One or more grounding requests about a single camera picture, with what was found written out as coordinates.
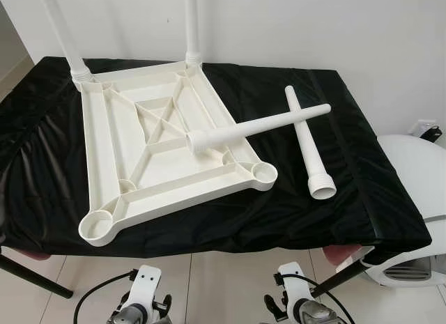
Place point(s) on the white plastic table leg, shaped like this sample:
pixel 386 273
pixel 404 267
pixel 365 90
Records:
pixel 258 127
pixel 310 150
pixel 63 31
pixel 192 24

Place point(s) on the white plastic table top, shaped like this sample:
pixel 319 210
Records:
pixel 111 157

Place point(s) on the black metal table leg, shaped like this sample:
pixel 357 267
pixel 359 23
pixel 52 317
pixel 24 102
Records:
pixel 38 275
pixel 341 276

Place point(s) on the pink cloth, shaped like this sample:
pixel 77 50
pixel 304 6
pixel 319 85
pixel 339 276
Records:
pixel 28 253
pixel 341 253

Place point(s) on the white dome litter box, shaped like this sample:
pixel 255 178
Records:
pixel 421 184

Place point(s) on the black power plug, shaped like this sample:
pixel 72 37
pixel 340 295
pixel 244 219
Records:
pixel 432 134

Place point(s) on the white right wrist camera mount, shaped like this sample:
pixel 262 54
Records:
pixel 294 288

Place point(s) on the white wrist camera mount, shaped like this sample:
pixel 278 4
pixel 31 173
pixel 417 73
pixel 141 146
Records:
pixel 294 288
pixel 146 286

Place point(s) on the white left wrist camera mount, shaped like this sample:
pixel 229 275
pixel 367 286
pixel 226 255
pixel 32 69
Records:
pixel 146 286

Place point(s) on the white wall socket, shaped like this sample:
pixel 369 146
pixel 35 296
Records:
pixel 421 125

